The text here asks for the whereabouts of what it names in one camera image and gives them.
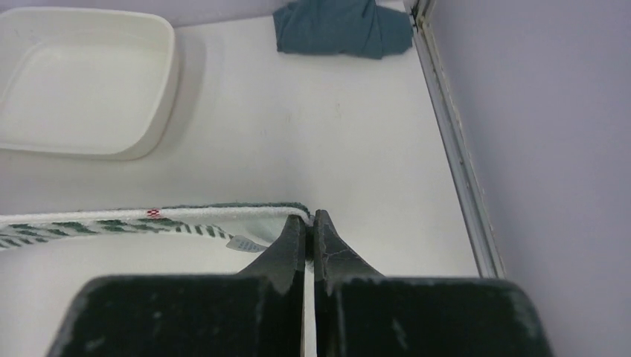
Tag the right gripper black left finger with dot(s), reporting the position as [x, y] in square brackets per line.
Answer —
[279, 312]

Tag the aluminium frame post right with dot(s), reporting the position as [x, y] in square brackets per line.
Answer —
[485, 252]

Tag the blue-grey folded cloth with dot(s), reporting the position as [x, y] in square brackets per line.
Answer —
[355, 28]

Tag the green white striped towel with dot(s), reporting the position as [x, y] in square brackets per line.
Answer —
[205, 221]

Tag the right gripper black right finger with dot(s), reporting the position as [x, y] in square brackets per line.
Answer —
[334, 260]

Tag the white plastic tub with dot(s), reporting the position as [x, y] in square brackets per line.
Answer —
[86, 82]

